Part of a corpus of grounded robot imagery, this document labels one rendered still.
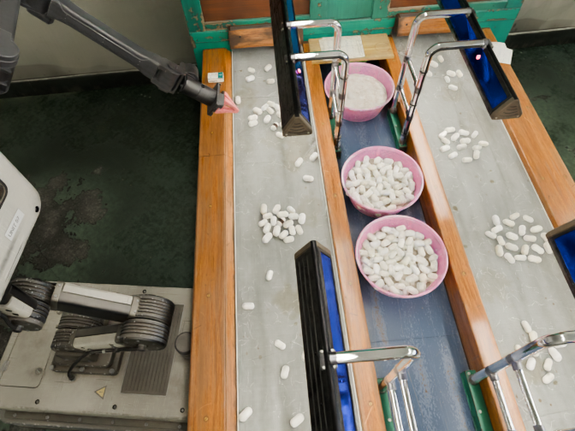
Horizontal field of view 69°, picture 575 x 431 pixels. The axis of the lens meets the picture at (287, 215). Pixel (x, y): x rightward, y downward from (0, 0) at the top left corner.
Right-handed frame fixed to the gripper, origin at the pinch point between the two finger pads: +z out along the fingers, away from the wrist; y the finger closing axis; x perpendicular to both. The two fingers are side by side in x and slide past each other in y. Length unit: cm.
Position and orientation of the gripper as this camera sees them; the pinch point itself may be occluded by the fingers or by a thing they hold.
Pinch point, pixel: (235, 110)
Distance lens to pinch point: 146.7
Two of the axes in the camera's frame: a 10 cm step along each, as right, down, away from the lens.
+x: -6.1, 4.6, 6.4
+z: 7.9, 3.0, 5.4
